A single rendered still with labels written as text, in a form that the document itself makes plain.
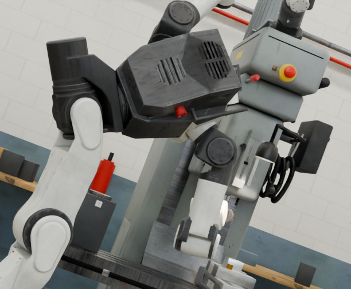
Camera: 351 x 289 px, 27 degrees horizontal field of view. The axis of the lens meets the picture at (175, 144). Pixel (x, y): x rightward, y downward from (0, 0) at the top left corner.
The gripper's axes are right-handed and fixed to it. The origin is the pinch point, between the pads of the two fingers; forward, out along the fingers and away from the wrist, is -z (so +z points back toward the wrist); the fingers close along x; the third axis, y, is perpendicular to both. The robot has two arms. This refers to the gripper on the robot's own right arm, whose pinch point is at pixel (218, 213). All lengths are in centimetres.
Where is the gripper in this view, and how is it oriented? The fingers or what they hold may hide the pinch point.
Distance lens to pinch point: 265.6
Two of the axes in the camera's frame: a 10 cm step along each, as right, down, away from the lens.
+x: -9.1, -3.4, 2.3
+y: -3.6, 9.3, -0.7
